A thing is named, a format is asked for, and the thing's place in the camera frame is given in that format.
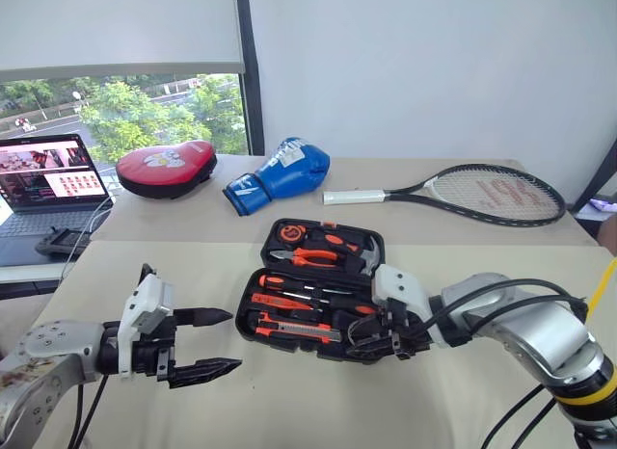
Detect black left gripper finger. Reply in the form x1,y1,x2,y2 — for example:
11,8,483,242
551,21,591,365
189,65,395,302
168,357,244,390
173,306,235,330

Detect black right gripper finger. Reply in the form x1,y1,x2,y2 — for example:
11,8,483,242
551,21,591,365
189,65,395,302
344,339,398,363
354,309,389,343

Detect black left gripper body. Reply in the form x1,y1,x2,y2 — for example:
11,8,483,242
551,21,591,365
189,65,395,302
128,317,178,382

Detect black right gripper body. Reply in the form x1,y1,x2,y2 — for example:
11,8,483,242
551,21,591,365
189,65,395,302
377,298,434,362

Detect black electrical tape roll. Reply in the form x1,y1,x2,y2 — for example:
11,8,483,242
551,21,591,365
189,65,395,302
348,318,373,350

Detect black orange screwdriver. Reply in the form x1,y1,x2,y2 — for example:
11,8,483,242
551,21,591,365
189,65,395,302
283,290,378,321
256,273,354,297

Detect orange black utility knife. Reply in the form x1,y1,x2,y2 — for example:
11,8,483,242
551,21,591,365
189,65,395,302
255,312,344,345

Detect orange test pen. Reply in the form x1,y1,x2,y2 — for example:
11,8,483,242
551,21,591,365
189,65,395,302
250,292,315,312

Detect black tool kit case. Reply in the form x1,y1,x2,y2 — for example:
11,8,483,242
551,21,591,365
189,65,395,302
233,217,426,366

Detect steel claw hammer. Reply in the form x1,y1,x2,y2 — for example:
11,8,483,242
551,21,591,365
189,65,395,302
336,233,384,277

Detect orange black tape measure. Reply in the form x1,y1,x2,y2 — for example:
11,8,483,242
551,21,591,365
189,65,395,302
278,223,308,244

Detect black tennis racket white grip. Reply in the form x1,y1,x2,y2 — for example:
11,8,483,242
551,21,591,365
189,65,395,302
322,163,567,227

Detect black handheld controller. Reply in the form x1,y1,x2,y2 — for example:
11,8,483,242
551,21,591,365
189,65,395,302
34,226,94,258

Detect white side desk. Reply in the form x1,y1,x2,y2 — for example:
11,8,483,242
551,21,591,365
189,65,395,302
0,261,68,285

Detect red boxing focus pad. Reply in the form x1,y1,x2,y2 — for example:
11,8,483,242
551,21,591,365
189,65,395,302
115,140,219,200

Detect blue boxing glove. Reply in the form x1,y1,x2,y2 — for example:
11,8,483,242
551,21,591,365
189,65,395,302
222,136,333,217

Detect open grey laptop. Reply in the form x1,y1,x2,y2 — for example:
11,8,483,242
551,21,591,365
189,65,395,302
0,132,116,268

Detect white roller window blind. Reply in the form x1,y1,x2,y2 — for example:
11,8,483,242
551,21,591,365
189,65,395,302
0,0,248,84

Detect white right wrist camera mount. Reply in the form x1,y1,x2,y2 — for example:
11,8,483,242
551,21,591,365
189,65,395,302
372,264,436,335

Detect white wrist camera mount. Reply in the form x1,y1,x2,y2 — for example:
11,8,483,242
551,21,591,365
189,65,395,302
117,272,176,381
372,264,436,335

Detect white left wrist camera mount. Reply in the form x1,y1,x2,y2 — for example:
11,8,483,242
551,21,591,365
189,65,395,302
117,272,176,381

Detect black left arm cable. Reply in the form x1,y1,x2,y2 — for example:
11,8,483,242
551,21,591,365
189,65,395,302
67,373,110,449

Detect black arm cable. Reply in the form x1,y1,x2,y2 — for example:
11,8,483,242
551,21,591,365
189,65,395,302
423,276,591,337
67,373,110,449

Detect orange handled pliers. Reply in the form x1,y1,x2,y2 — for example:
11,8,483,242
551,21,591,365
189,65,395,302
268,246,341,269

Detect black orange handle tool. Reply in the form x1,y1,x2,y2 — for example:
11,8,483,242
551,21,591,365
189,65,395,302
317,231,361,255

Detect black robot body cable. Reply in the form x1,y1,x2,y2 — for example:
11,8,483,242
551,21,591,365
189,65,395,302
480,383,563,449

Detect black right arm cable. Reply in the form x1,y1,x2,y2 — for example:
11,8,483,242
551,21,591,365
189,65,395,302
423,276,591,337

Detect white cable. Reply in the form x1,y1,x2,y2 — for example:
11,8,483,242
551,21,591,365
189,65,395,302
59,192,118,282

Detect yellow strap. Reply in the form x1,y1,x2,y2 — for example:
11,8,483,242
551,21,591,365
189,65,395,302
584,256,617,316

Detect black window frame pillar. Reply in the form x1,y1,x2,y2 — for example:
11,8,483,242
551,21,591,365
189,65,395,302
235,0,266,157

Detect black metal frame stand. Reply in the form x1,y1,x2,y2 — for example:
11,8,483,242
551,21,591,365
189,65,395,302
570,139,617,215

